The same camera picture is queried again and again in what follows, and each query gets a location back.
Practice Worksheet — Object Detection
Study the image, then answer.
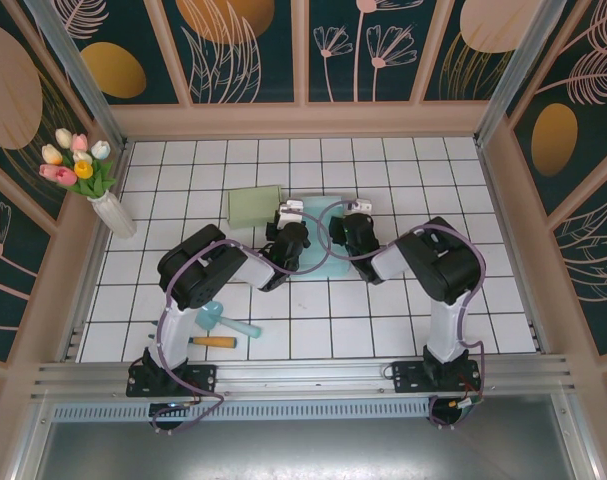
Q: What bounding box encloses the light blue paper box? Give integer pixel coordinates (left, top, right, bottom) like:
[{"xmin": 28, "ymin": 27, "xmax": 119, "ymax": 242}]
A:
[{"xmin": 287, "ymin": 195, "xmax": 352, "ymax": 281}]

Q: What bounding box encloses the light green paper box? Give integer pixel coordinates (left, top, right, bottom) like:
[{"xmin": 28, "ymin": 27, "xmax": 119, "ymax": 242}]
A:
[{"xmin": 226, "ymin": 185, "xmax": 284, "ymax": 230}]

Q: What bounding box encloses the light blue plastic trowel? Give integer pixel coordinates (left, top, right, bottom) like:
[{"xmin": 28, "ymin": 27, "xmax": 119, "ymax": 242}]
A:
[{"xmin": 193, "ymin": 301, "xmax": 262, "ymax": 340}]

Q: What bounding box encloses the white ribbed vase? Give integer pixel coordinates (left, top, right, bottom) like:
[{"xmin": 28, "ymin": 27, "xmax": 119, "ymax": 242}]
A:
[{"xmin": 90, "ymin": 192, "xmax": 138, "ymax": 240}]

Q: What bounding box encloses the artificial tulip bouquet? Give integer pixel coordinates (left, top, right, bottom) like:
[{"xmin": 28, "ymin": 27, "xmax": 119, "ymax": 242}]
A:
[{"xmin": 38, "ymin": 127, "xmax": 118, "ymax": 199}]

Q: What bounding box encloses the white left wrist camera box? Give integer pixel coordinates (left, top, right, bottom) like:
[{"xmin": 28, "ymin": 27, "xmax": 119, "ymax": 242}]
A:
[{"xmin": 276, "ymin": 198, "xmax": 307, "ymax": 222}]

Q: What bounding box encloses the teal fork with wooden handle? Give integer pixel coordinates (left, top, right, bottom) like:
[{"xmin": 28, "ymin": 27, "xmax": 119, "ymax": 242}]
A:
[{"xmin": 145, "ymin": 322, "xmax": 238, "ymax": 351}]

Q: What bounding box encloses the long aluminium mounting rail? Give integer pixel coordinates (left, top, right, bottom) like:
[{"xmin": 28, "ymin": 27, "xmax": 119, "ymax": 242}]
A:
[{"xmin": 30, "ymin": 353, "xmax": 577, "ymax": 401}]

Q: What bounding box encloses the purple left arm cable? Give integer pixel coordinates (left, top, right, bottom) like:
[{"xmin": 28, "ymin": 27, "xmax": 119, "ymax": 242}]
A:
[{"xmin": 147, "ymin": 212, "xmax": 327, "ymax": 436}]

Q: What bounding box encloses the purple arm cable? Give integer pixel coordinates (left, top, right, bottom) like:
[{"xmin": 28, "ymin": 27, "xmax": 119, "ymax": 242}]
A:
[
  {"xmin": 147, "ymin": 212, "xmax": 327, "ymax": 436},
  {"xmin": 320, "ymin": 199, "xmax": 487, "ymax": 431}
]

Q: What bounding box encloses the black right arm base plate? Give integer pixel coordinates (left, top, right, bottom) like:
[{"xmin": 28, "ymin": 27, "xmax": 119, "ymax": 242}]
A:
[{"xmin": 391, "ymin": 359, "xmax": 484, "ymax": 395}]

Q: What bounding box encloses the aluminium side rail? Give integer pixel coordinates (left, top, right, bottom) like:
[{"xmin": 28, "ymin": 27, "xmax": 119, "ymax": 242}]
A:
[
  {"xmin": 475, "ymin": 142, "xmax": 549, "ymax": 354},
  {"xmin": 57, "ymin": 141, "xmax": 133, "ymax": 364}
]

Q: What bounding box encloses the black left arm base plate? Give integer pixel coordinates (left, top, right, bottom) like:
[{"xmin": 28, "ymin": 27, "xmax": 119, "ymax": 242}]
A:
[{"xmin": 126, "ymin": 363, "xmax": 219, "ymax": 399}]

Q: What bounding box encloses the grey slotted cable duct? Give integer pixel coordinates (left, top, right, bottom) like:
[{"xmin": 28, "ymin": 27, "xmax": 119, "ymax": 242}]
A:
[{"xmin": 50, "ymin": 402, "xmax": 434, "ymax": 422}]

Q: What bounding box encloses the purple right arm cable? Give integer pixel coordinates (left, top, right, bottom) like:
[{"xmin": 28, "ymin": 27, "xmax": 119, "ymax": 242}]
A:
[{"xmin": 320, "ymin": 199, "xmax": 487, "ymax": 431}]

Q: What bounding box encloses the small controller board with wires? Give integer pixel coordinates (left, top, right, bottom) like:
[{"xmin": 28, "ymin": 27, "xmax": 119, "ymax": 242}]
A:
[{"xmin": 450, "ymin": 397, "xmax": 484, "ymax": 416}]

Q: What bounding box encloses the aluminium corner post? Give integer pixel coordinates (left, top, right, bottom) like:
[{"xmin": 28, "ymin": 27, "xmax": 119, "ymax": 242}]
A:
[
  {"xmin": 25, "ymin": 0, "xmax": 130, "ymax": 149},
  {"xmin": 474, "ymin": 0, "xmax": 567, "ymax": 147}
]

